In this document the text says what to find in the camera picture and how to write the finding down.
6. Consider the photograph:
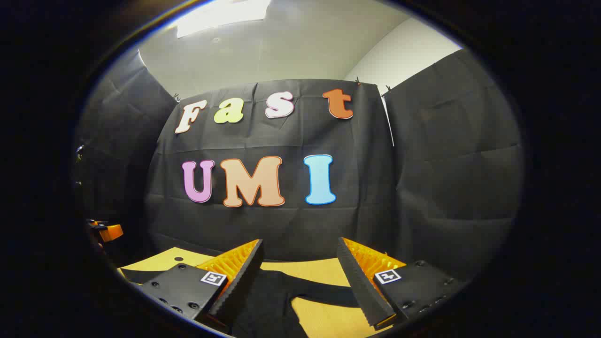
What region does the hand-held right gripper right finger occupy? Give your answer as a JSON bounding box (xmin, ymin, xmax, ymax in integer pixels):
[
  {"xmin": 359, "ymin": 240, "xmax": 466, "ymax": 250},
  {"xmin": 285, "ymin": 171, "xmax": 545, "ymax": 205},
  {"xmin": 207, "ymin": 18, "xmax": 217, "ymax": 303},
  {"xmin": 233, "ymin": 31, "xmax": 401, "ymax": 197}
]
[{"xmin": 336, "ymin": 237, "xmax": 470, "ymax": 331}]

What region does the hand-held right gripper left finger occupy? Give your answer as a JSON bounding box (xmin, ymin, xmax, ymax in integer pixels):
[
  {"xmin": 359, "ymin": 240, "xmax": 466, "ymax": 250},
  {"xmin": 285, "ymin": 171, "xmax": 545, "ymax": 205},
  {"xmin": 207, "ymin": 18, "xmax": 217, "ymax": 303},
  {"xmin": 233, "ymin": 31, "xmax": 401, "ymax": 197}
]
[{"xmin": 133, "ymin": 238, "xmax": 264, "ymax": 330}]

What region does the black buttoned garment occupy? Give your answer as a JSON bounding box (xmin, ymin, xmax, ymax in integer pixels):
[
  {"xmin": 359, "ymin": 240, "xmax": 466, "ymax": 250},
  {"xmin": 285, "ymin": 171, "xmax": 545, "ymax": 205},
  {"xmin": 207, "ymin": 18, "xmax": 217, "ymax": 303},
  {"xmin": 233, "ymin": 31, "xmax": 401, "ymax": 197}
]
[{"xmin": 120, "ymin": 268, "xmax": 376, "ymax": 338}]

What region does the black backdrop cloth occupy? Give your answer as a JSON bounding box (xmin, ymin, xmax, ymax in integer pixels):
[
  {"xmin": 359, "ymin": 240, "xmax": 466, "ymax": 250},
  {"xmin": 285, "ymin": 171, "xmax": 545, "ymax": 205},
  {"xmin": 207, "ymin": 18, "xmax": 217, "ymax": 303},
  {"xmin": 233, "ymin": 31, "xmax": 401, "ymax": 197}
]
[{"xmin": 75, "ymin": 47, "xmax": 524, "ymax": 284}]

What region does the ceiling light panel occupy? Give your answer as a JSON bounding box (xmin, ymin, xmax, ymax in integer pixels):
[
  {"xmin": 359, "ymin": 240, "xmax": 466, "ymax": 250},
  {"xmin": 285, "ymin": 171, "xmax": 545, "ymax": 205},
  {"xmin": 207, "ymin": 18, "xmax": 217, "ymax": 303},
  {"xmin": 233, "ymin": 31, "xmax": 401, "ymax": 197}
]
[{"xmin": 176, "ymin": 0, "xmax": 272, "ymax": 39}]

